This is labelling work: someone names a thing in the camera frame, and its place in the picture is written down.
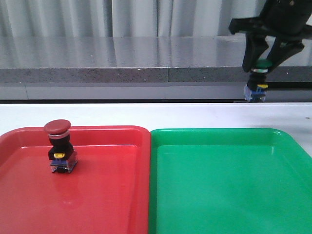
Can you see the red plastic tray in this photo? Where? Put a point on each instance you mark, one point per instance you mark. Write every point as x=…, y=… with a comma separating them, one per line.
x=106, y=193

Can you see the green mushroom push button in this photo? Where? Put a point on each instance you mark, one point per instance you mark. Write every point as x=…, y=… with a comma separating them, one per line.
x=256, y=87

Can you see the grey stone counter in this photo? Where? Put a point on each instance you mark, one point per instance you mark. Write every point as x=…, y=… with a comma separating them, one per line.
x=100, y=69

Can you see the red mushroom push button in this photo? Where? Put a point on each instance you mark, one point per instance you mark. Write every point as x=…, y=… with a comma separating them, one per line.
x=62, y=155

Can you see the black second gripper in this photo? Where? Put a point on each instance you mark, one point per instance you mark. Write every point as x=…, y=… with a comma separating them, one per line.
x=283, y=19

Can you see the white pleated curtain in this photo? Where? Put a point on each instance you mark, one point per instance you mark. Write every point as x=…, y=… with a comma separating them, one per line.
x=122, y=18

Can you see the green plastic tray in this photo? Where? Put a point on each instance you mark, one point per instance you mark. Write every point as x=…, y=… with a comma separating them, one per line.
x=229, y=181

